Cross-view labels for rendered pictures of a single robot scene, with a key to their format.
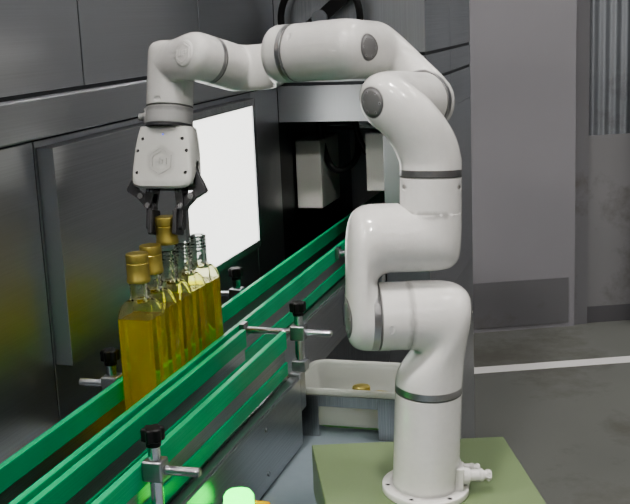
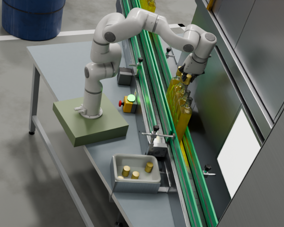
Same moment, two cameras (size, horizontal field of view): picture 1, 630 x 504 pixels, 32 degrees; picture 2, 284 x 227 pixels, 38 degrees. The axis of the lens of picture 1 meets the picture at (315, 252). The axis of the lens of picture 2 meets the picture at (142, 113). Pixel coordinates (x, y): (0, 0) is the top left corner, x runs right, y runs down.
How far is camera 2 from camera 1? 3.28 m
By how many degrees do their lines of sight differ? 120
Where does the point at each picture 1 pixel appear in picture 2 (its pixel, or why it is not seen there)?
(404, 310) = not seen: hidden behind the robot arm
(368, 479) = (106, 113)
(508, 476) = (70, 120)
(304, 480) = (131, 141)
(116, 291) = (204, 104)
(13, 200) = not seen: hidden behind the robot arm
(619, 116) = not seen: outside the picture
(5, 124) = (212, 26)
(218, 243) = (230, 176)
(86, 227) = (208, 75)
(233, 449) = (140, 102)
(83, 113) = (223, 50)
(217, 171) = (244, 156)
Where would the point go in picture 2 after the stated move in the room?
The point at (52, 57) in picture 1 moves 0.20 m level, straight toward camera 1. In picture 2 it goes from (231, 30) to (203, 10)
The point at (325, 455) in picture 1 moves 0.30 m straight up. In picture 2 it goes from (122, 120) to (134, 76)
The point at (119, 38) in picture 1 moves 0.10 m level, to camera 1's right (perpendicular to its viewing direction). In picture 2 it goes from (249, 53) to (231, 54)
